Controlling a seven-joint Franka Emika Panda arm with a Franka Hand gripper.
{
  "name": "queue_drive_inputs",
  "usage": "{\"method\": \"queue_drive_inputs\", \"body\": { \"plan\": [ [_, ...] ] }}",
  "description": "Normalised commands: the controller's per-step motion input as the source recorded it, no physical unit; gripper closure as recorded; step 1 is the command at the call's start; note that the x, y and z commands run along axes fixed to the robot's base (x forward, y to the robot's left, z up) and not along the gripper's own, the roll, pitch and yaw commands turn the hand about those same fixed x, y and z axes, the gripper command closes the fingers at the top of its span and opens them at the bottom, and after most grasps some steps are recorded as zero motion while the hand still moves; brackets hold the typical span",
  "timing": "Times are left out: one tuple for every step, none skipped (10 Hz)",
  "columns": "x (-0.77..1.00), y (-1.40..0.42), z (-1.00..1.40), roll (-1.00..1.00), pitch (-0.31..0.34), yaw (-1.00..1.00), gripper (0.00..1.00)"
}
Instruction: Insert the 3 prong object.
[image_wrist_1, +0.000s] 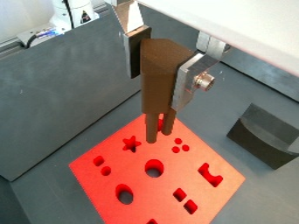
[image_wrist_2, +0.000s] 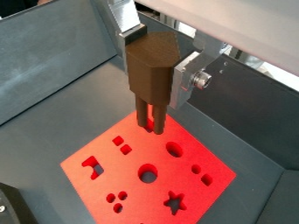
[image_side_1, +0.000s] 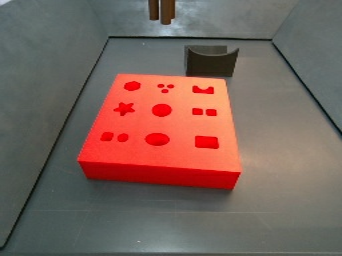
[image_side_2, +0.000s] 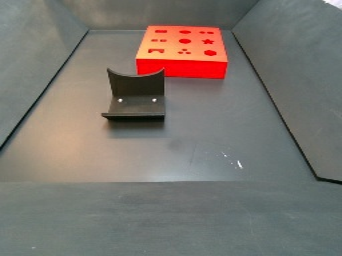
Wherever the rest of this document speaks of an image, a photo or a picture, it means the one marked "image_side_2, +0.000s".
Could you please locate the black curved holder stand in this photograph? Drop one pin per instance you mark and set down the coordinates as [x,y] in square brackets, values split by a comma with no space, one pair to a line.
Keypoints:
[137,96]

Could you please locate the red shape-sorter block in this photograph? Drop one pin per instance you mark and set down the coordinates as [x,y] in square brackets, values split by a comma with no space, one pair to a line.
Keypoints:
[187,51]

